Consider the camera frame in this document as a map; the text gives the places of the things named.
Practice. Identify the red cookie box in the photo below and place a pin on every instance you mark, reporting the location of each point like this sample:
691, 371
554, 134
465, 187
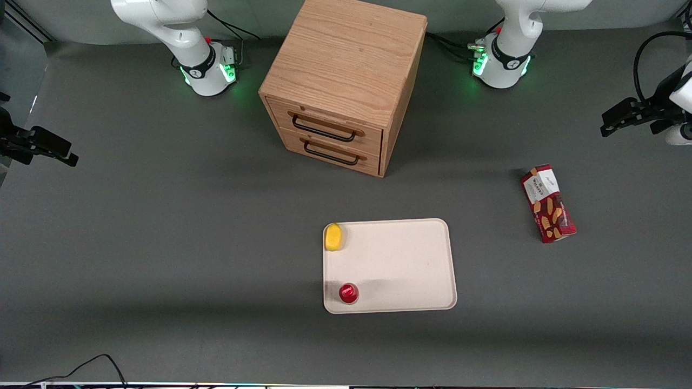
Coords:
549, 205

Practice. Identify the wooden two-drawer cabinet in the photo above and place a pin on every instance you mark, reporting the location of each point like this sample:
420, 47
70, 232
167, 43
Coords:
346, 59

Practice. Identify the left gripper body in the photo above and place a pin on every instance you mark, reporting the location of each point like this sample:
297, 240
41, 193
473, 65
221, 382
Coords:
651, 109

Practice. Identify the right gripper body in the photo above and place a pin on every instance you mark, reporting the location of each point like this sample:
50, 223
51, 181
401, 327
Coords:
16, 141

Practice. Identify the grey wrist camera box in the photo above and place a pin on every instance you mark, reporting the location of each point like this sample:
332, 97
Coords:
680, 135

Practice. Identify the beige plastic tray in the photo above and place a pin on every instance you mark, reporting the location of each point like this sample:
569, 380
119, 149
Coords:
400, 270

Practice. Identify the yellow lemon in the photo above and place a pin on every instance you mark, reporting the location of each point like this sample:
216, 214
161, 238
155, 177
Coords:
333, 236

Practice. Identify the black frame rail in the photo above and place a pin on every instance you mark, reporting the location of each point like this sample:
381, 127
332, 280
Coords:
24, 21

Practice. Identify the red can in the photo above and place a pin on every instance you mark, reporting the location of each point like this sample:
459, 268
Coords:
348, 293

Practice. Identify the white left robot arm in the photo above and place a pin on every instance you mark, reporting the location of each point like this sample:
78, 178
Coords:
513, 38

